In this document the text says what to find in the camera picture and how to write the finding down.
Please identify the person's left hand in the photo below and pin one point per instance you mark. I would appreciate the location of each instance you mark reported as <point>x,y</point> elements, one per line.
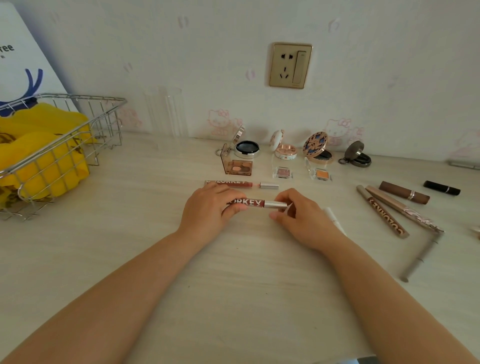
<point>202,213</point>

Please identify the white paper bag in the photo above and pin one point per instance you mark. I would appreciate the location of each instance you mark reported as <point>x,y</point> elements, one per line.
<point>22,67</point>

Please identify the clear acrylic organizer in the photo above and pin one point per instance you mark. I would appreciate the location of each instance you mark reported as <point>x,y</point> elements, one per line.
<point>167,110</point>

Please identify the orange single eyeshadow pan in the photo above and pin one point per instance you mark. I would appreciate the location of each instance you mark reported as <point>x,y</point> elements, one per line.
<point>322,174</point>

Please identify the gold wall socket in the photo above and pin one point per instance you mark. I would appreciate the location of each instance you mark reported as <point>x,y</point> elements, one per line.
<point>290,65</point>

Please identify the person's left forearm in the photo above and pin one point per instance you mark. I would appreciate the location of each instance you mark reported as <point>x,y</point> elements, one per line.
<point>105,303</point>

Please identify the black lipstick tube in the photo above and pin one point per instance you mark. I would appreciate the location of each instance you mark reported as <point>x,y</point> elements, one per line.
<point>441,187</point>

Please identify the white concealer tube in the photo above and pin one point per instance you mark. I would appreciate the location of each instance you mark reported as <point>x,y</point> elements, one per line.
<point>333,219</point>

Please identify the grey pen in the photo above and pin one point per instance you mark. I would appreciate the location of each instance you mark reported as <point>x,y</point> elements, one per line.
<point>465,164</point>

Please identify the brown Colorkey lip gloss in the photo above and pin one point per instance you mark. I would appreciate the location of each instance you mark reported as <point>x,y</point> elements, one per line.
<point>382,212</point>

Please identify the yellow plastic bag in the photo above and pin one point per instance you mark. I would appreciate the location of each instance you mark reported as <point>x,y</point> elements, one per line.
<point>37,120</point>

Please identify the light wooden table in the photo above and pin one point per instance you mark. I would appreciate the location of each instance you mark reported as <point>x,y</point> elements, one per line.
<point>150,210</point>

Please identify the white floral round compact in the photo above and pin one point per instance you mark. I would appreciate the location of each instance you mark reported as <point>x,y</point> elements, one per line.
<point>286,151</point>

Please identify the brown lipstick tube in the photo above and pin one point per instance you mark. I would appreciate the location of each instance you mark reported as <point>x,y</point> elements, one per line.
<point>403,192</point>

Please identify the small dark round compact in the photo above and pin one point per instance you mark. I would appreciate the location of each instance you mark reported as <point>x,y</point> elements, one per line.
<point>354,150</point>

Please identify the grey slim eyeliner pencil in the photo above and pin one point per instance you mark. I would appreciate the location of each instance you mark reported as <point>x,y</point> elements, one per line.
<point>422,257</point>

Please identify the pink blue patterned compact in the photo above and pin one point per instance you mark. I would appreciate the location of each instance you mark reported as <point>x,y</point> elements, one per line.
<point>314,142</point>

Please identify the pink single eyeshadow pan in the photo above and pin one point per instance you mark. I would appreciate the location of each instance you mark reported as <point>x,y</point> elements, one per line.
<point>283,172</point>

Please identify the person's right hand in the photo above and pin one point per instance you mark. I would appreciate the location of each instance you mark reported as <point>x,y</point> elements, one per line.
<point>307,221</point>

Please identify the ornate rose gold lip tube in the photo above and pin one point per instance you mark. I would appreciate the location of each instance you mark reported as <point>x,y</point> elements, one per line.
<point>401,208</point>

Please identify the person's right forearm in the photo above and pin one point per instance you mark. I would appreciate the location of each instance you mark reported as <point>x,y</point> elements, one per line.
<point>393,303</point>

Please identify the silver round cushion compact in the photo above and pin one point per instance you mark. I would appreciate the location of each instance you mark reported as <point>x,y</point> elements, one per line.
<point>247,148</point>

